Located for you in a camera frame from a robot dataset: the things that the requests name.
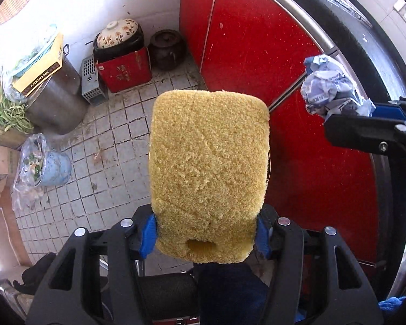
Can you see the brown cardboard box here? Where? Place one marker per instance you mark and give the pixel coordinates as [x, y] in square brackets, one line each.
[5, 166]

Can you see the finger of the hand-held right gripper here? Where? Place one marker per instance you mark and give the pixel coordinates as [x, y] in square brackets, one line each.
[358, 130]
[392, 110]

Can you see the teal plastic basket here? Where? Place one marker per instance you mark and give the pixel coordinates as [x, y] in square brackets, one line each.
[37, 59]

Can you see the red cabinet door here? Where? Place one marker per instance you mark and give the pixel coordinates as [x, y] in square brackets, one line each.
[196, 20]
[324, 182]
[257, 47]

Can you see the grey plastic crate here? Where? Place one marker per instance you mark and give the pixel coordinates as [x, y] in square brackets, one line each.
[93, 81]

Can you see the red kitchen cabinet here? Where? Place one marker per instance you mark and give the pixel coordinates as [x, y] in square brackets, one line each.
[368, 54]

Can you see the blue cloth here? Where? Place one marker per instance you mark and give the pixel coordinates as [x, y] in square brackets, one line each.
[392, 303]

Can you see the printed cardboard box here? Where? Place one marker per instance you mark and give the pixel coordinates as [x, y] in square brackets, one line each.
[37, 74]

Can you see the red box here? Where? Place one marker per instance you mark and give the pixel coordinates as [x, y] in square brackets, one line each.
[125, 72]

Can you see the brown wooden panel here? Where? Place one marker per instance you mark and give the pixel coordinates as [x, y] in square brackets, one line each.
[3, 230]

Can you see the black chair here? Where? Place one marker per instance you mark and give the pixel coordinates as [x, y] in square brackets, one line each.
[169, 294]

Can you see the dark clay jar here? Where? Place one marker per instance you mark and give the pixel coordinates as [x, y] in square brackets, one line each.
[165, 50]

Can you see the floral lidded ceramic pot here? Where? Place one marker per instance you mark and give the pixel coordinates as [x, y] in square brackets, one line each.
[116, 35]

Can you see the green beans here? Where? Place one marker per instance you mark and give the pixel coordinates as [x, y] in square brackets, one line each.
[10, 115]

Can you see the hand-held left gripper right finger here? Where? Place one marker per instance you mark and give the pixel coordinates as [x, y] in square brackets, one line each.
[262, 235]

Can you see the blue bucket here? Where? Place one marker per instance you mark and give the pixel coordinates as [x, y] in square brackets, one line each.
[56, 171]

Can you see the blue white paper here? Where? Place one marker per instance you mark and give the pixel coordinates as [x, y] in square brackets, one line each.
[328, 84]

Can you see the person's leg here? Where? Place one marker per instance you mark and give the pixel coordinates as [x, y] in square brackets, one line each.
[230, 294]

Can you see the steel stockpot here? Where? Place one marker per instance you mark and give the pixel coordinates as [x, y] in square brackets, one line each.
[57, 98]

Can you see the clear plastic waste bag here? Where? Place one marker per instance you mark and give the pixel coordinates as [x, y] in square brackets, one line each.
[28, 169]

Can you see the black cloth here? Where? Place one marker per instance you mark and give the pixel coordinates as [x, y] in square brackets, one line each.
[37, 270]

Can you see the yellow sponge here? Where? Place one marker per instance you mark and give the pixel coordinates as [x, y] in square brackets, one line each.
[206, 162]

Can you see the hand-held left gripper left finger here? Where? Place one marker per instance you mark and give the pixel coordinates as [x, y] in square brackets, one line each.
[147, 237]

